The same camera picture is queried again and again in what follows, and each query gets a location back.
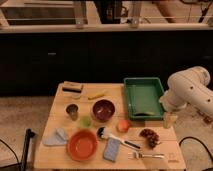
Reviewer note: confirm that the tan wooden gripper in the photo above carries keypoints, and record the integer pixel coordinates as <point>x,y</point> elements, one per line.
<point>169,120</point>

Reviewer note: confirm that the dark red grape bunch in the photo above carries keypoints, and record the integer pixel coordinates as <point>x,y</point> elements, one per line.
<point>151,136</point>

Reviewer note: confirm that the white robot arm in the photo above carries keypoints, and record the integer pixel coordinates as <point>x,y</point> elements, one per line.
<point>187,87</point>

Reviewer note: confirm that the small green cup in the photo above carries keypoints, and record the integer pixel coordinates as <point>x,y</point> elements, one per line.
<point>85,122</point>

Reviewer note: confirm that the metal cup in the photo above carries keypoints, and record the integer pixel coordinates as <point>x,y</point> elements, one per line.
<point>72,111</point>

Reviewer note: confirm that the green plastic tray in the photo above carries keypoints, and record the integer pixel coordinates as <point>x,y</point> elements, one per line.
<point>142,98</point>

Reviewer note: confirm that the orange peach fruit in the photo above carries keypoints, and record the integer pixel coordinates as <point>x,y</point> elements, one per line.
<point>123,126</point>

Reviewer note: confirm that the silver fork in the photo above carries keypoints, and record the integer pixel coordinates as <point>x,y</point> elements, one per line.
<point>135,155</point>

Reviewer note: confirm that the blue sponge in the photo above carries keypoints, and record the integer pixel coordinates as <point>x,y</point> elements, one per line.
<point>111,149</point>

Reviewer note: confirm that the dark red bowl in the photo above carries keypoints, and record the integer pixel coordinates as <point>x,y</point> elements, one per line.
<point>103,110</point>

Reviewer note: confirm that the white dish brush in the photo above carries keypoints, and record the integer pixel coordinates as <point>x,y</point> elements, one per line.
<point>104,133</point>

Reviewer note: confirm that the yellow banana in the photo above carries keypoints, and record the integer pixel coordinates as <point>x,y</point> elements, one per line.
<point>95,96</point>

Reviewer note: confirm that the wooden table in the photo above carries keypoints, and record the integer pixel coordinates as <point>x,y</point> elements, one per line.
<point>58,158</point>

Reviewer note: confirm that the orange bowl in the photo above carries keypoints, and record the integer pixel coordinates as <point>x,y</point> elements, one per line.
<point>82,145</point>

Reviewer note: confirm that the grey folded cloth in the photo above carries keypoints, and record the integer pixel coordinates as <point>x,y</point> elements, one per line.
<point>58,138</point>

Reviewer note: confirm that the black stand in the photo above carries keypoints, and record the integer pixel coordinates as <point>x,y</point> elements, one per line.
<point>29,135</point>

